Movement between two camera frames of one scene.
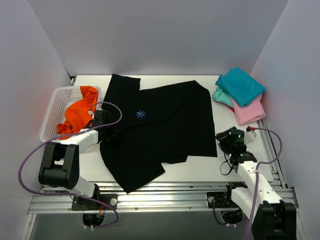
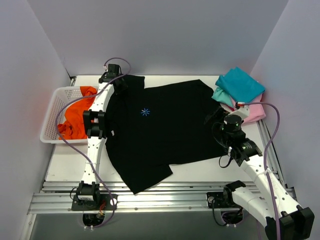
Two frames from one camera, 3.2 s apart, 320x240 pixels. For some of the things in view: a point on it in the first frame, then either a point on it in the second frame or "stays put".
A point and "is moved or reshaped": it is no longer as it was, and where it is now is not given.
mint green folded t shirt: x=222 y=96 stays put
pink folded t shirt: x=252 y=113 stays put
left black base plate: x=81 y=203 stays put
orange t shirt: x=77 y=116 stays put
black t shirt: x=161 y=125 is moved or reshaped
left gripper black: x=105 y=135 -> x=120 y=83
